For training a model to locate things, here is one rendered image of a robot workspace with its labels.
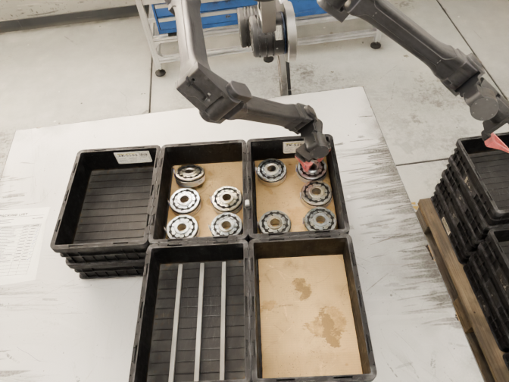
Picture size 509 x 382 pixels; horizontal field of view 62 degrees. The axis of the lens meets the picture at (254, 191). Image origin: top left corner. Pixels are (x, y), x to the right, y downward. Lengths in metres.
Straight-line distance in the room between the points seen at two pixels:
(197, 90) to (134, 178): 0.71
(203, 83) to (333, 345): 0.76
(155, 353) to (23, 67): 3.06
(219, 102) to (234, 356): 0.68
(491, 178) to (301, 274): 1.11
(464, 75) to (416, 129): 1.81
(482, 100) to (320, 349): 0.73
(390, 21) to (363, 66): 2.37
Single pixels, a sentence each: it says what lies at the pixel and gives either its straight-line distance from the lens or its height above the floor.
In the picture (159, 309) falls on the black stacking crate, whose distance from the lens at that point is 1.31.
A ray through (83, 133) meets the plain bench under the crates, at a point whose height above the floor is 0.70.
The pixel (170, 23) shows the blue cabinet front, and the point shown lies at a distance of 3.17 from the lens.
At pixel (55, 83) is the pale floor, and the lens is 3.65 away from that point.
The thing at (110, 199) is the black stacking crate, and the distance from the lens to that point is 1.57.
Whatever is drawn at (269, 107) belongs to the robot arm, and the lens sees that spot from 1.11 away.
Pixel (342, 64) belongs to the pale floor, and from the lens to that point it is 3.34.
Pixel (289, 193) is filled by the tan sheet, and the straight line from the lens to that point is 1.45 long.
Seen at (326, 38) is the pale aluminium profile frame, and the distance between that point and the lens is 3.35.
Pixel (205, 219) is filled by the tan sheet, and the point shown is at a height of 0.83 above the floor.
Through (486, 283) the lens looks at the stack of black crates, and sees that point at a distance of 2.07.
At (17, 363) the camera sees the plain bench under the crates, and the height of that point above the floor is 0.70.
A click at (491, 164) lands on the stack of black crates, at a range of 2.17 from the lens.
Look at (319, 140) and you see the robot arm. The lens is 1.28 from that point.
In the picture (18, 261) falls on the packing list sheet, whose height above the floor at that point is 0.70.
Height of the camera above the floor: 2.01
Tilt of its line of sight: 54 degrees down
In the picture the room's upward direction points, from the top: 6 degrees counter-clockwise
